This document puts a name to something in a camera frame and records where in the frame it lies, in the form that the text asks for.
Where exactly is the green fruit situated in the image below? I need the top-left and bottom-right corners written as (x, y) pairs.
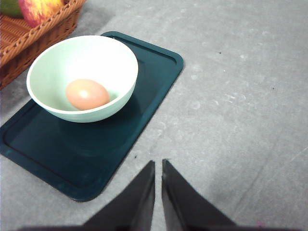
top-left (0, 0), bottom-right (24, 18)

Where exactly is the brown wicker basket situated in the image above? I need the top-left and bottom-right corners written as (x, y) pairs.
top-left (0, 0), bottom-right (85, 90)

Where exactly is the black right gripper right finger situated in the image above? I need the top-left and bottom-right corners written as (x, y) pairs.
top-left (162, 159), bottom-right (237, 231)

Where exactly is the light green ribbed bowl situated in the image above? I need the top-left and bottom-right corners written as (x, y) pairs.
top-left (27, 35), bottom-right (139, 123)

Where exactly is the brown egg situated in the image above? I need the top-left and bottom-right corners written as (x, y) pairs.
top-left (66, 79), bottom-right (110, 110)

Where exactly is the red yellow apple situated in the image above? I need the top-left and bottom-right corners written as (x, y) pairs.
top-left (18, 0), bottom-right (66, 28)

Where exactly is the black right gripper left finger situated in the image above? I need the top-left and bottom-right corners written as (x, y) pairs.
top-left (83, 160), bottom-right (155, 231)

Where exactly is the dark teal rectangular tray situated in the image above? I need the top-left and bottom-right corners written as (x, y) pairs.
top-left (0, 31), bottom-right (184, 202)

